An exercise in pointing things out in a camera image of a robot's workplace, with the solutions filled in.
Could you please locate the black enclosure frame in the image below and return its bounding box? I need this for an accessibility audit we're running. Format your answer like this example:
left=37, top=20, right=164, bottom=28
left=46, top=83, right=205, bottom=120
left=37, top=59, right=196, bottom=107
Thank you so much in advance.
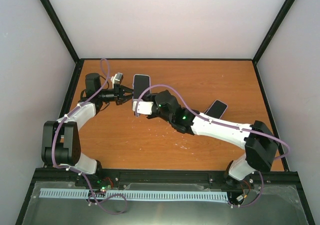
left=15, top=0, right=315, bottom=225

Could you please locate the purple phone black screen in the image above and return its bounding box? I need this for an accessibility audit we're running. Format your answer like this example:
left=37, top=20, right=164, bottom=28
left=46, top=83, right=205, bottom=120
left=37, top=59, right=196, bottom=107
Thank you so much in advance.
left=132, top=74, right=151, bottom=103

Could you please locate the phone in lilac case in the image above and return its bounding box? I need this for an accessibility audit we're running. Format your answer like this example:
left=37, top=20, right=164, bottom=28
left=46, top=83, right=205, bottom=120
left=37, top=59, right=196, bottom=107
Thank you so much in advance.
left=204, top=100, right=228, bottom=119

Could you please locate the light blue cable duct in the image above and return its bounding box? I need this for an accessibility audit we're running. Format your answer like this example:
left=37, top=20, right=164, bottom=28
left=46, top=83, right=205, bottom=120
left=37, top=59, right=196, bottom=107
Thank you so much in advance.
left=38, top=188, right=228, bottom=203

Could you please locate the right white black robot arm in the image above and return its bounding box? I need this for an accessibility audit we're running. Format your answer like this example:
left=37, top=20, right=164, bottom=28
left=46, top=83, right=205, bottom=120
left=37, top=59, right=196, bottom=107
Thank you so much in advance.
left=133, top=90, right=279, bottom=187

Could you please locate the black mounting rail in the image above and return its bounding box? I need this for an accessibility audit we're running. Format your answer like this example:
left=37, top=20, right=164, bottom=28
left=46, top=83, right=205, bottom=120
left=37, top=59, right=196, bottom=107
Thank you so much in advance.
left=32, top=167, right=300, bottom=192

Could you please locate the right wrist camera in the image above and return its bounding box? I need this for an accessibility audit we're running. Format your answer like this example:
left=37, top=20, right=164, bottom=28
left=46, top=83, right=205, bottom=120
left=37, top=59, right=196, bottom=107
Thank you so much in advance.
left=132, top=99, right=154, bottom=117

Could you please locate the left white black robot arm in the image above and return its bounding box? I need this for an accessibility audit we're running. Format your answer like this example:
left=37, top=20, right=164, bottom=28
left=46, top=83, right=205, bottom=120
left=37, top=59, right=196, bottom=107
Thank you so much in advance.
left=41, top=72, right=133, bottom=187

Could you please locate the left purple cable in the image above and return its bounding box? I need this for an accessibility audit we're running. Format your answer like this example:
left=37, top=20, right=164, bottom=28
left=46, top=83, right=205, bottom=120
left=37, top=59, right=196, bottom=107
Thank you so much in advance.
left=51, top=58, right=128, bottom=215

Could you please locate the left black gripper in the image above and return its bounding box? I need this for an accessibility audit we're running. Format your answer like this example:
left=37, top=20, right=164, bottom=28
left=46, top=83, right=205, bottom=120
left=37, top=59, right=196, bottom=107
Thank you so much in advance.
left=97, top=83, right=138, bottom=105

